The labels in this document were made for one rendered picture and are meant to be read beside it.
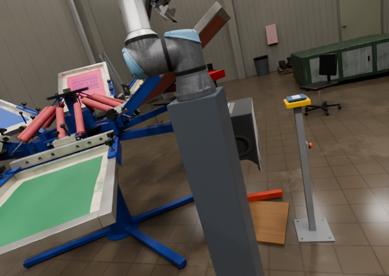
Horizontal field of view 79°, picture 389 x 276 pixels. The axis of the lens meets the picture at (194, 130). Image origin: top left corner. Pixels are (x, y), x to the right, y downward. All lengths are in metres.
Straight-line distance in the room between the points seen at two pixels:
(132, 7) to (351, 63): 5.42
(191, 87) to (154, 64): 0.14
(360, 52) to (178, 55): 5.38
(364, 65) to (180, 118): 5.45
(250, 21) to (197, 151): 9.70
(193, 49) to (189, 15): 10.04
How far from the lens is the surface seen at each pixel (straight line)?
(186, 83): 0.83
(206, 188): 0.93
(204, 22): 1.32
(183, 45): 0.82
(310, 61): 5.77
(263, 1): 10.47
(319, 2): 10.61
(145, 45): 0.83
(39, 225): 0.96
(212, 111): 0.80
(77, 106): 1.91
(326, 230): 1.99
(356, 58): 6.00
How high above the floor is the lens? 1.34
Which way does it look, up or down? 17 degrees down
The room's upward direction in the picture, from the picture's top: 15 degrees counter-clockwise
